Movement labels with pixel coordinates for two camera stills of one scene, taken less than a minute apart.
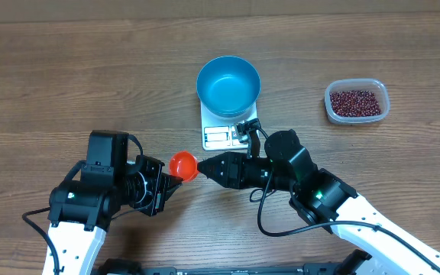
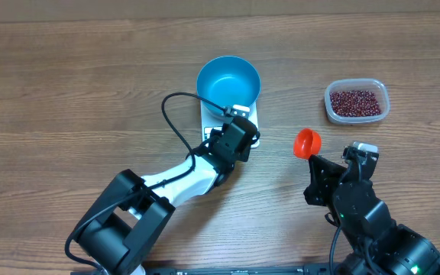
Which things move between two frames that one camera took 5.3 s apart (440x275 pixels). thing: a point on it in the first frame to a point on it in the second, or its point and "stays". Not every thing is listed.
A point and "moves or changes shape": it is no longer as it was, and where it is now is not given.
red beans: (355, 103) stays
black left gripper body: (144, 189) to (215, 136)
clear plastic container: (355, 100) stays
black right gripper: (235, 175) to (328, 176)
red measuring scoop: (183, 164) moves or changes shape
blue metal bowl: (228, 86) stays
